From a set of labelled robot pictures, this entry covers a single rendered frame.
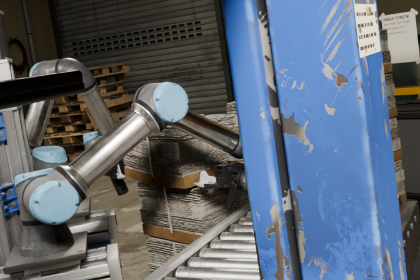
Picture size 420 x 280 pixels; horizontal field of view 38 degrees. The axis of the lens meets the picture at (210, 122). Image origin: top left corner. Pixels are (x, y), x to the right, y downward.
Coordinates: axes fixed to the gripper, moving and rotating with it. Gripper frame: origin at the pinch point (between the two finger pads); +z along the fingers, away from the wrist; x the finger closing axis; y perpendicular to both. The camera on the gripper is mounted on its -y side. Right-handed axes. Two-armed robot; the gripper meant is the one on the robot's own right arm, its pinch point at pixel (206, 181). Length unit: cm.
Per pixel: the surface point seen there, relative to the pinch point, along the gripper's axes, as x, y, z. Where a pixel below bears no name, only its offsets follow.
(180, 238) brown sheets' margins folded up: 2.1, -22.8, 16.7
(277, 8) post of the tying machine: 116, 48, -137
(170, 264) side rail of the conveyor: 54, -5, -42
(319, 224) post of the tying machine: 116, 34, -137
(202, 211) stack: 1.9, -10.9, 2.6
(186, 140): 3.1, 15.6, 4.3
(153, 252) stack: 1.6, -31.4, 36.3
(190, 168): 3.4, 5.5, 4.1
